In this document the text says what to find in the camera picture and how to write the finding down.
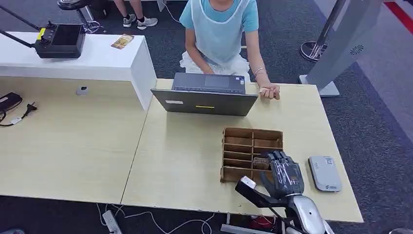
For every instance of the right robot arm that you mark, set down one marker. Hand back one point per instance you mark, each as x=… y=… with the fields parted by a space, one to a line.
x=308 y=214

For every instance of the seated person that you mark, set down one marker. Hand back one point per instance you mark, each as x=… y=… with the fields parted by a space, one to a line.
x=219 y=32

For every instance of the wooden card box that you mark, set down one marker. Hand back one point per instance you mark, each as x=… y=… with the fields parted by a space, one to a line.
x=238 y=142

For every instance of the chrome stanchion pole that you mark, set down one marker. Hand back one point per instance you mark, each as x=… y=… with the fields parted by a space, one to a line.
x=312 y=51

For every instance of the standing person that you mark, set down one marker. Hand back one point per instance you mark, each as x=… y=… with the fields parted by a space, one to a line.
x=146 y=22

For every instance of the white counter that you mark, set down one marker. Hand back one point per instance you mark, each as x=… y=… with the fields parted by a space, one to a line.
x=96 y=61

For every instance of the black rod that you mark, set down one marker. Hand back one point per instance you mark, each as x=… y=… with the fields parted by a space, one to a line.
x=19 y=17
x=16 y=38

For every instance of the small grey round device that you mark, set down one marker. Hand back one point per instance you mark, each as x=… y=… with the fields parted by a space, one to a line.
x=82 y=91

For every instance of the black stool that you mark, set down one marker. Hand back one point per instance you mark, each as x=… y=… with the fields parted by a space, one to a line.
x=72 y=4

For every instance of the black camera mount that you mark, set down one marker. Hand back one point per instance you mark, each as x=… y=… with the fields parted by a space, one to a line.
x=255 y=197

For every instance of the printed brochure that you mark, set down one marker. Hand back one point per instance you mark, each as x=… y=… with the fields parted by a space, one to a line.
x=122 y=41

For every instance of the red object under desk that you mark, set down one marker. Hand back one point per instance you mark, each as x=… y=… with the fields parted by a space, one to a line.
x=263 y=223

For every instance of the dark grey laptop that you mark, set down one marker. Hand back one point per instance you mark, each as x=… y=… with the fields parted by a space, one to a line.
x=206 y=101

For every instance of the black remote controller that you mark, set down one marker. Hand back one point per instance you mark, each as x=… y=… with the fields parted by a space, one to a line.
x=64 y=40

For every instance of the person's left hand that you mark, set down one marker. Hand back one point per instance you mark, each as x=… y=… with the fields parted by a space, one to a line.
x=270 y=92

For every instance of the grey kiosk stand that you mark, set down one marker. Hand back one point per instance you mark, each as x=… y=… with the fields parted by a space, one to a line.
x=351 y=35

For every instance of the white card reader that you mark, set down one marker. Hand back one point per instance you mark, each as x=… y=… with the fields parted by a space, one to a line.
x=324 y=174

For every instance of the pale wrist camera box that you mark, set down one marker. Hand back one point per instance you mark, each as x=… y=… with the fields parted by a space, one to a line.
x=248 y=182

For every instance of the brown card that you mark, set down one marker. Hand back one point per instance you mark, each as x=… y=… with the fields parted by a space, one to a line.
x=260 y=164

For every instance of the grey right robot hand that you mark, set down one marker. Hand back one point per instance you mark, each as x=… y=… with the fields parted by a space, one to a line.
x=285 y=177

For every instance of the white power strip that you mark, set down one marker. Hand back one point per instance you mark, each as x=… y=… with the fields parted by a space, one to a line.
x=111 y=222

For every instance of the black power adapter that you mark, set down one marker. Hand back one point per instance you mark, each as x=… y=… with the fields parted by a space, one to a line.
x=9 y=101

